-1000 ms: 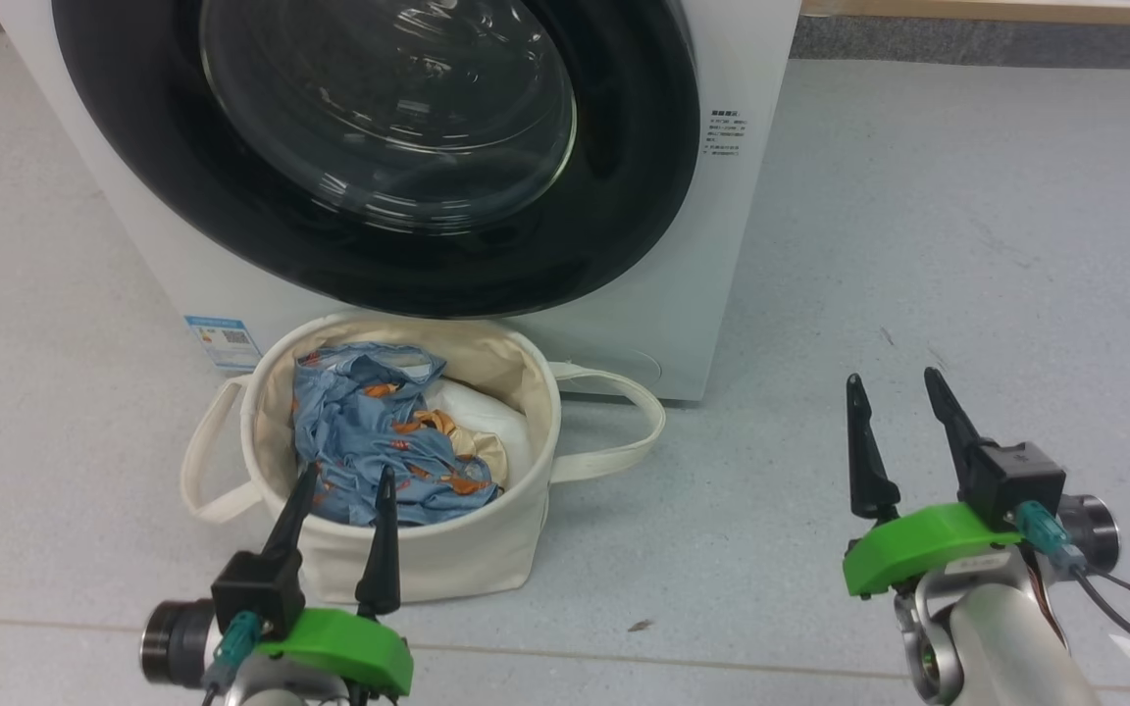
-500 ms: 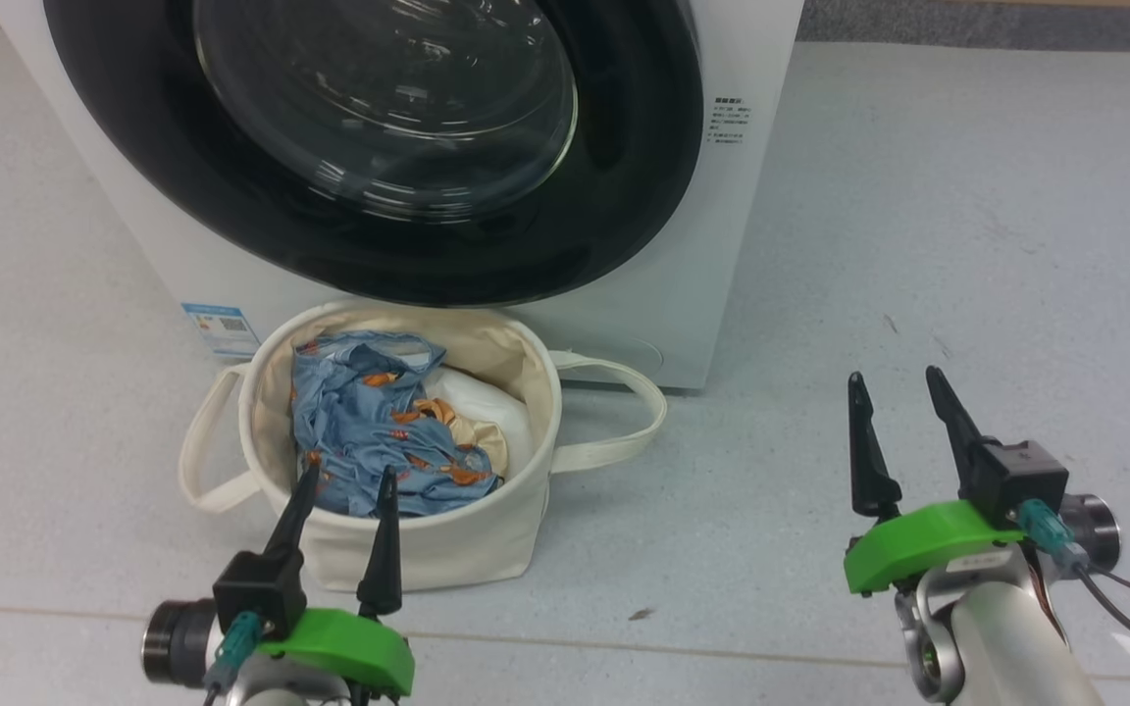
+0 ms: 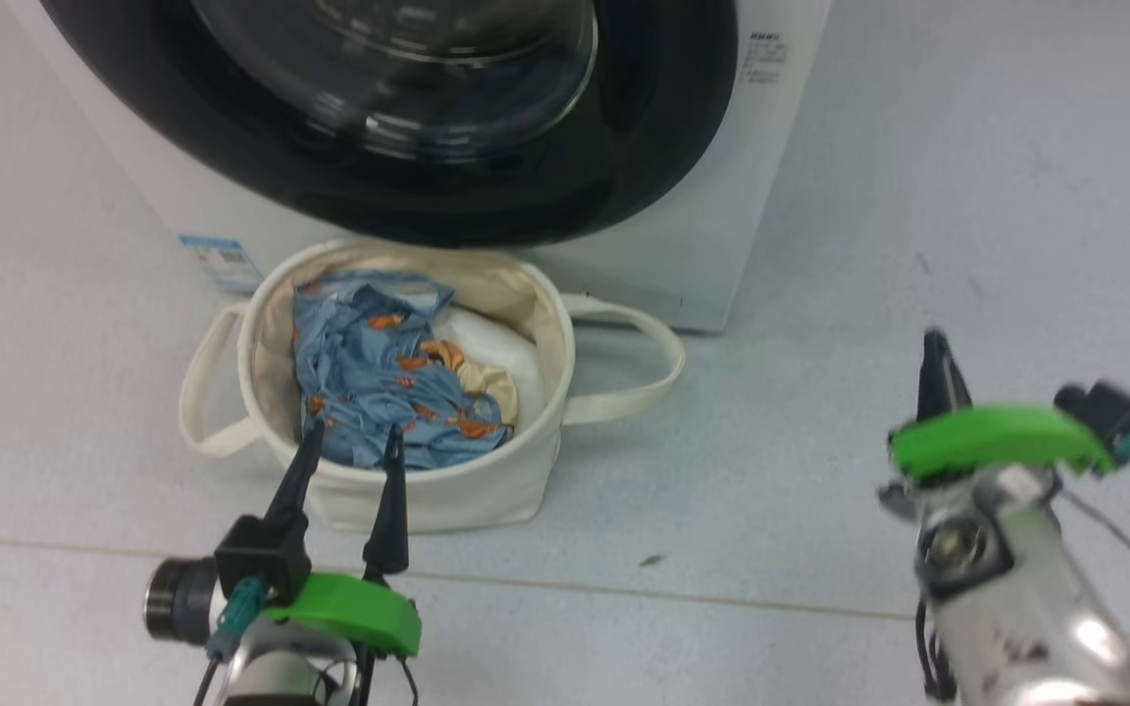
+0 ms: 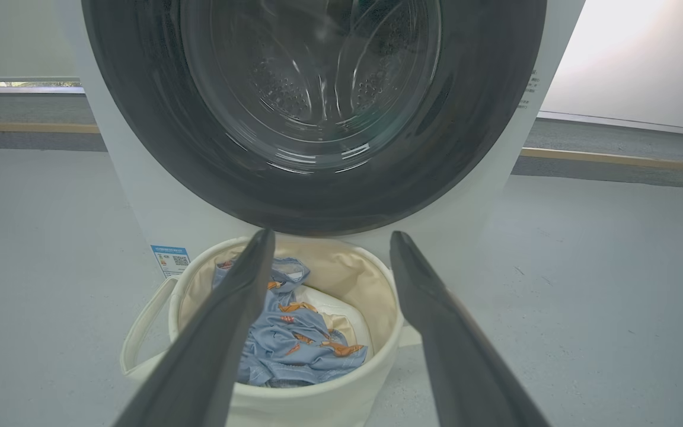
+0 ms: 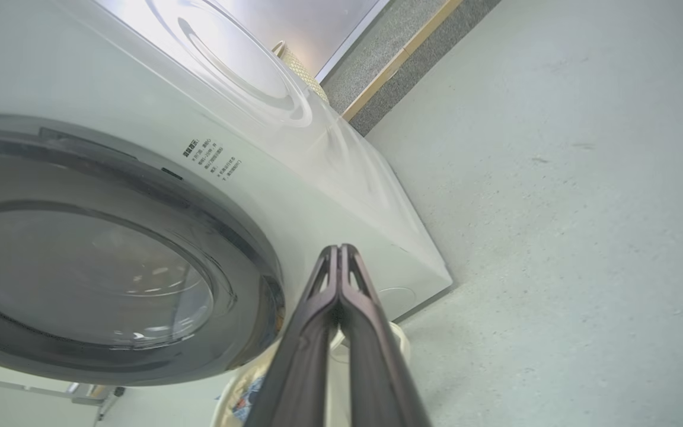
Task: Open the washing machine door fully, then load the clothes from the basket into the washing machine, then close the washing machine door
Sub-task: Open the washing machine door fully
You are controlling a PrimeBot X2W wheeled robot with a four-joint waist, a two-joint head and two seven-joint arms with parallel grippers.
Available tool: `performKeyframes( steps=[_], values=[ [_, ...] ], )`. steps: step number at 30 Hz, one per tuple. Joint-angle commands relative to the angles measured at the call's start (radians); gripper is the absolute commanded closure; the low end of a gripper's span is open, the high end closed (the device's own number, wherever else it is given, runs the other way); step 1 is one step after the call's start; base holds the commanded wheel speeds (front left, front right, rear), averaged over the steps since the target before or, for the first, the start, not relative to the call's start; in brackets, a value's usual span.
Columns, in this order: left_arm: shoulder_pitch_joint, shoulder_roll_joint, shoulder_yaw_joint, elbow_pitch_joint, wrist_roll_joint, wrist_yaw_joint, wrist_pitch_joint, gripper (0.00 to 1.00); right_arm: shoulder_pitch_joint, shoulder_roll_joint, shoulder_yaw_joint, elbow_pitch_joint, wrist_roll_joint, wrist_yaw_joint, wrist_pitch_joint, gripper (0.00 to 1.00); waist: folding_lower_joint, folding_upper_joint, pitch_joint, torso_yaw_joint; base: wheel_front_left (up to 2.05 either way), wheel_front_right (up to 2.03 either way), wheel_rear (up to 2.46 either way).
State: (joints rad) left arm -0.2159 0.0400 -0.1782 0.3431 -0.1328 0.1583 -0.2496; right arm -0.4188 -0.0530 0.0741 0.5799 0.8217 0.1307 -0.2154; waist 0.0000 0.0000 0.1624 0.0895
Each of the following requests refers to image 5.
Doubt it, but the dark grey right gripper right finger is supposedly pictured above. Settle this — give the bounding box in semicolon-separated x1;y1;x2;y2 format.
339;244;432;427

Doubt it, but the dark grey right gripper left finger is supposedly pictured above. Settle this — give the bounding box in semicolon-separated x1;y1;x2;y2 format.
245;245;340;427

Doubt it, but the blue orange patterned garment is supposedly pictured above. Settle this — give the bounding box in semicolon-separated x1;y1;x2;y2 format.
232;374;266;423

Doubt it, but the round glass washing machine door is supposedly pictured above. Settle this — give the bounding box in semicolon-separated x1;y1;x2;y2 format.
0;114;286;387

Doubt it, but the cream canvas laundry basket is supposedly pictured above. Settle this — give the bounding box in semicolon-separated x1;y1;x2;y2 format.
211;320;411;427

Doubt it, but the woven straw basket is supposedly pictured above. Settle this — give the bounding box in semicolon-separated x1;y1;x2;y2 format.
272;40;330;105

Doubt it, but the white front-load washing machine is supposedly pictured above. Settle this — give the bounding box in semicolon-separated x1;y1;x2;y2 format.
0;0;454;427

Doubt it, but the wooden floor step strip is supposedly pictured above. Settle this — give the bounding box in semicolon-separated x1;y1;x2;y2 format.
341;0;464;122

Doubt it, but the white window frame rail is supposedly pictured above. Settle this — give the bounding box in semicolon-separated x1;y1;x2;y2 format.
316;0;391;83

